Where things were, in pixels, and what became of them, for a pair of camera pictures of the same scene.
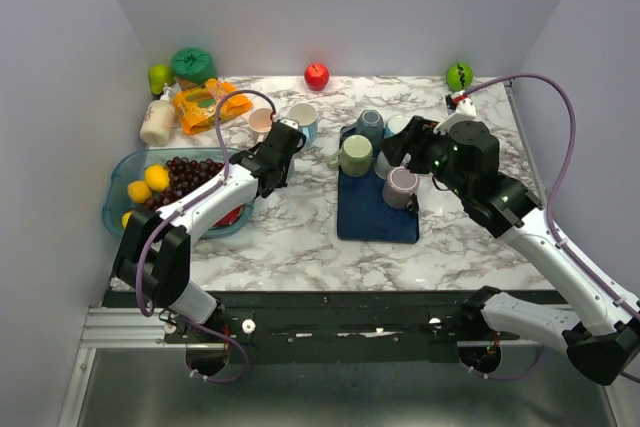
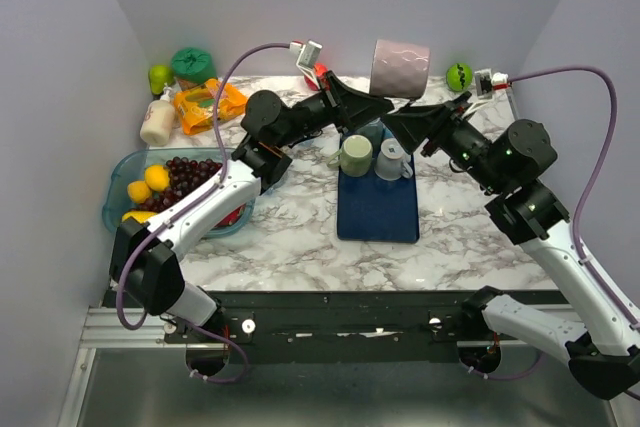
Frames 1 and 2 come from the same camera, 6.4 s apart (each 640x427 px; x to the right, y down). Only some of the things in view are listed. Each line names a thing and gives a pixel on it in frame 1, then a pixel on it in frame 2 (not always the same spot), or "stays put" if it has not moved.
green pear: (158, 76) stays put
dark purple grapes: (184, 175) stays put
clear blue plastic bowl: (128, 165) stays put
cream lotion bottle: (158, 120) stays put
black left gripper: (284, 183) to (346, 107)
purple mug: (402, 183) to (399, 69)
